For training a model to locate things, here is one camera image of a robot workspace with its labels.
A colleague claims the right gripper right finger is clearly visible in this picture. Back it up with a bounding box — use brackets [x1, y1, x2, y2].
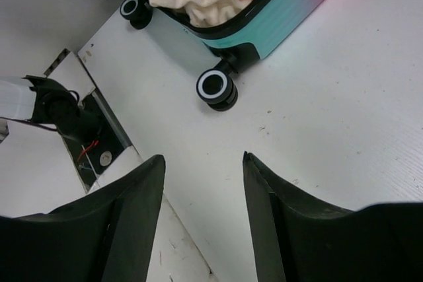
[243, 153, 422, 281]

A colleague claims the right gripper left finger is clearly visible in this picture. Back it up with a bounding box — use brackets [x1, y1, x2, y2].
[1, 155, 165, 281]

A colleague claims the teal pink suitcase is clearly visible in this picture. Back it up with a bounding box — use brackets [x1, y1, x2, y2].
[120, 0, 324, 111]

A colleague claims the cream ruffled cloth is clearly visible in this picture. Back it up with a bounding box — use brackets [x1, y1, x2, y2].
[149, 0, 252, 28]

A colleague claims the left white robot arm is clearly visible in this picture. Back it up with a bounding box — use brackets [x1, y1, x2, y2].
[1, 75, 104, 144]

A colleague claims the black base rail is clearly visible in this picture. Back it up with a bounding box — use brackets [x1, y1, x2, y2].
[63, 89, 132, 193]

